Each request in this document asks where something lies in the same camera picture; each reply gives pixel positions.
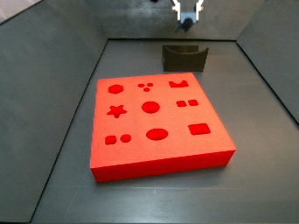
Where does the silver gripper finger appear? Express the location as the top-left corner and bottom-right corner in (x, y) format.
(172, 0), (182, 21)
(195, 0), (204, 21)

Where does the black curved fixture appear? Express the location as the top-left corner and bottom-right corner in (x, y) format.
(163, 45), (210, 72)

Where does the red shape sorter block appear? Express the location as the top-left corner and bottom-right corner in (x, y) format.
(90, 73), (237, 182)

